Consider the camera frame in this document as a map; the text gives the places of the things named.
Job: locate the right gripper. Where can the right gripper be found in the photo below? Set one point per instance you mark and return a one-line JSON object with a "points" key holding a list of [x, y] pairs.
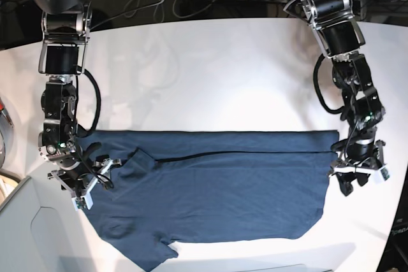
{"points": [[76, 172]]}

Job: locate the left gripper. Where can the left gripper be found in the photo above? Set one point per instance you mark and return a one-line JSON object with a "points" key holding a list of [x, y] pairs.
{"points": [[360, 158]]}

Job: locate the dark blue T-shirt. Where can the dark blue T-shirt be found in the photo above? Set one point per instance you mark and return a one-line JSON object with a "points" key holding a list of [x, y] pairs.
{"points": [[208, 187]]}

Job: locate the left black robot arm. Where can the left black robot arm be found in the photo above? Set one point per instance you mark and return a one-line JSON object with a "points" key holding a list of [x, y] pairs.
{"points": [[340, 39]]}

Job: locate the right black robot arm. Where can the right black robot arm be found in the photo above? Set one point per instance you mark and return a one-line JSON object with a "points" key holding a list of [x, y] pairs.
{"points": [[66, 25]]}

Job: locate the grey bin at left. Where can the grey bin at left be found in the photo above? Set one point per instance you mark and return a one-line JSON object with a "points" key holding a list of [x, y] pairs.
{"points": [[30, 232]]}

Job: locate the red and white device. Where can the red and white device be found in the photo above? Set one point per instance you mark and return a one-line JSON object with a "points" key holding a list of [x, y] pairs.
{"points": [[7, 134]]}

